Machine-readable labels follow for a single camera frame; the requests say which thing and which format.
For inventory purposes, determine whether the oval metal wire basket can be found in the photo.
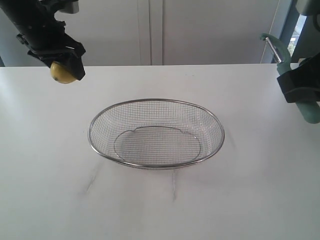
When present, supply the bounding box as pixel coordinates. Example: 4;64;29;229
87;98;225;170

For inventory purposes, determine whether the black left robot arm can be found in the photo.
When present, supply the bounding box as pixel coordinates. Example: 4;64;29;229
0;0;86;84

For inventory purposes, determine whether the yellow lemon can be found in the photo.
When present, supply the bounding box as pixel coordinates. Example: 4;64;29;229
50;61;77;84

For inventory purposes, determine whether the teal handled peeler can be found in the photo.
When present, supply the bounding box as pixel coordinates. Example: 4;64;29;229
260;33;320;124

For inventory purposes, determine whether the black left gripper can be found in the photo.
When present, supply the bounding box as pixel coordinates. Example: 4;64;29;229
16;12;86;81

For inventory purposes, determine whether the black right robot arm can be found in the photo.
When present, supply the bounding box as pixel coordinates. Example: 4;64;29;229
277;0;320;103

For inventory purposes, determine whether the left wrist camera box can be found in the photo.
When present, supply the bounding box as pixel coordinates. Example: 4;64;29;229
54;0;80;14

